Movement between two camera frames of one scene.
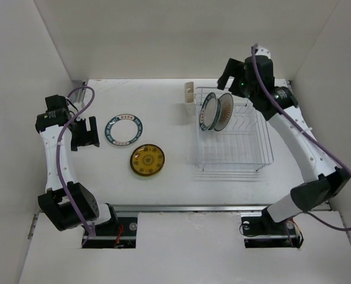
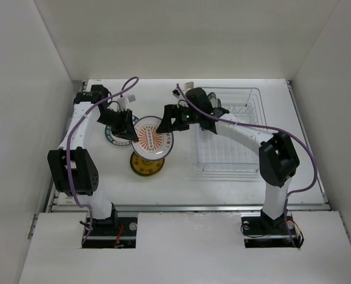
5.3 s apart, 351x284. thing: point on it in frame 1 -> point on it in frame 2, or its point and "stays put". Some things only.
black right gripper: (234, 68) -> (172, 110)
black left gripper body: (80, 136) -> (118, 120)
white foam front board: (188, 248) stays put
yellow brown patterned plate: (147, 160) stays put
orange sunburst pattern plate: (226, 110) -> (151, 145)
